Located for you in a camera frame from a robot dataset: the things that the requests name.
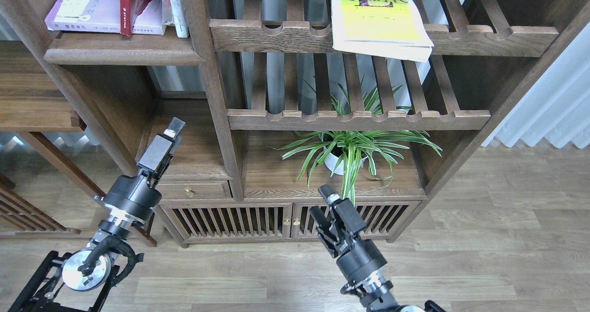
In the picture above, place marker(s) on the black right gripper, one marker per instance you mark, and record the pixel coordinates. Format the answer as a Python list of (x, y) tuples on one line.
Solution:
[(358, 261)]

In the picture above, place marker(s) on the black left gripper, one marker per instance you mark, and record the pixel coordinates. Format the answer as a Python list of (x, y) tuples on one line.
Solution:
[(133, 194)]

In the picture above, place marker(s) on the white lavender book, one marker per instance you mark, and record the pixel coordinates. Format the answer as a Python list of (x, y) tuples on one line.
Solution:
[(102, 16)]

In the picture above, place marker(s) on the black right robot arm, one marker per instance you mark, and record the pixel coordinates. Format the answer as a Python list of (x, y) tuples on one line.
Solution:
[(375, 295)]

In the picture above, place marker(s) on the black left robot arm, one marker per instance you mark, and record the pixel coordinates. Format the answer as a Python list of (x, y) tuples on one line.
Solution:
[(107, 259)]

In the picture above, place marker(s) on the brass drawer knob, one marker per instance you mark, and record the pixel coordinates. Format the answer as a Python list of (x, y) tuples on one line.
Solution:
[(189, 192)]

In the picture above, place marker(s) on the white plant pot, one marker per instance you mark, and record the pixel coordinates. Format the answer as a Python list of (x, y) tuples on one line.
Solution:
[(332, 159)]

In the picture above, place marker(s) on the green spider plant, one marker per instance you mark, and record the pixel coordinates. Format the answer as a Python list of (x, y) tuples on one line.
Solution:
[(352, 147)]

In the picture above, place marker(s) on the dark wooden bookshelf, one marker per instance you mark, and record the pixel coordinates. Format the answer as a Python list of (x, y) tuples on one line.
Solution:
[(252, 72)]

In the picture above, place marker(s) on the white upright book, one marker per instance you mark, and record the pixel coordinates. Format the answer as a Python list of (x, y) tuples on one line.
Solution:
[(172, 13)]

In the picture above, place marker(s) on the yellow green book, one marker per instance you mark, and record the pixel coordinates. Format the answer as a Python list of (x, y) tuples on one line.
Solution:
[(384, 28)]

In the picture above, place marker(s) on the white curtain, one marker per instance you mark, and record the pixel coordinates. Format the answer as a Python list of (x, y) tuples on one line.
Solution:
[(557, 107)]

